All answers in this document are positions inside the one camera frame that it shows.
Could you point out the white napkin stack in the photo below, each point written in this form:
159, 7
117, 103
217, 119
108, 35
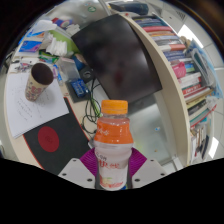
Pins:
56, 46

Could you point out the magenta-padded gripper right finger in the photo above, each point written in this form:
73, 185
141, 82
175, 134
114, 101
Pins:
138, 161

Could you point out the small blue device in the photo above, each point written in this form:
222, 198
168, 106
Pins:
79, 88

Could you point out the orange-capped drink bottle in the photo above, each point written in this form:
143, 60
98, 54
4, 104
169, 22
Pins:
113, 146

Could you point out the blue tissue box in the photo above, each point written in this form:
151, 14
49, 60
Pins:
30, 46

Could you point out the patterned paper cup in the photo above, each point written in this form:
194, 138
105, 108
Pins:
35, 88

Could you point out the black red-edged desk mat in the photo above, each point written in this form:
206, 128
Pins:
71, 140

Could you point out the white paper sheets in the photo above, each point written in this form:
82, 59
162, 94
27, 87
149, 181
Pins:
30, 110

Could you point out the blue round tub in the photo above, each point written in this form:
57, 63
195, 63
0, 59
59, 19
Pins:
79, 62

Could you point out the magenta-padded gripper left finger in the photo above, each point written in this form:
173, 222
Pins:
88, 161

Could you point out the clear plastic box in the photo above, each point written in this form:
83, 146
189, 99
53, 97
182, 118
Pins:
69, 69

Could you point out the black computer monitor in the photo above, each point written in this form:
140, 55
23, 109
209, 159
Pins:
120, 60

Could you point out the white shelf with books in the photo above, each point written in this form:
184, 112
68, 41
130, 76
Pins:
176, 100

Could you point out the flat round red coaster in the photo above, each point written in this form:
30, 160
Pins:
48, 139

